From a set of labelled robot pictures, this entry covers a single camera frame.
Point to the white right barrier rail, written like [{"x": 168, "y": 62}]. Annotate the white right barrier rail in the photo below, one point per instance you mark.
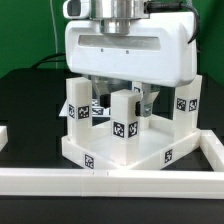
[{"x": 213, "y": 150}]

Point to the white desk top tray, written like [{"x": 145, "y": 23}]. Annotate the white desk top tray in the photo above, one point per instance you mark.
[{"x": 154, "y": 148}]

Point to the white front barrier rail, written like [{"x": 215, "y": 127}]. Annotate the white front barrier rail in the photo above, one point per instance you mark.
[{"x": 113, "y": 183}]

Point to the white block at left edge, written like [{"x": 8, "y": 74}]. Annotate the white block at left edge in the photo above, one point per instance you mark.
[{"x": 3, "y": 137}]

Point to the white barrier rail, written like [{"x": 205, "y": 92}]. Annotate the white barrier rail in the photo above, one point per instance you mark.
[
  {"x": 213, "y": 150},
  {"x": 113, "y": 183}
]

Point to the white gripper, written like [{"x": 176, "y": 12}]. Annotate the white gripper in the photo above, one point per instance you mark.
[{"x": 158, "y": 50}]

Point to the white sheet with fiducial markers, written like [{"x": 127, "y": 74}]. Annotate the white sheet with fiducial markers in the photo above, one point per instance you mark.
[{"x": 97, "y": 110}]

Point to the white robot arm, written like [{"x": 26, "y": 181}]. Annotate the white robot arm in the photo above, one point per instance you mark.
[{"x": 115, "y": 16}]

